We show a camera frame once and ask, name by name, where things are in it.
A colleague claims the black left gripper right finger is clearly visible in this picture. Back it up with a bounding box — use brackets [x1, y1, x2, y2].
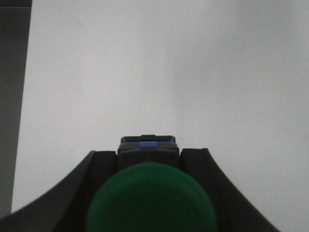
[180, 148, 278, 232]

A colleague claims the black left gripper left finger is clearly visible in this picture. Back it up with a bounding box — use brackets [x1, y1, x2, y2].
[0, 151, 117, 232]

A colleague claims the green push button switch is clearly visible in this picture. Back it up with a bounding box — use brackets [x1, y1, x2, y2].
[85, 135, 218, 232]

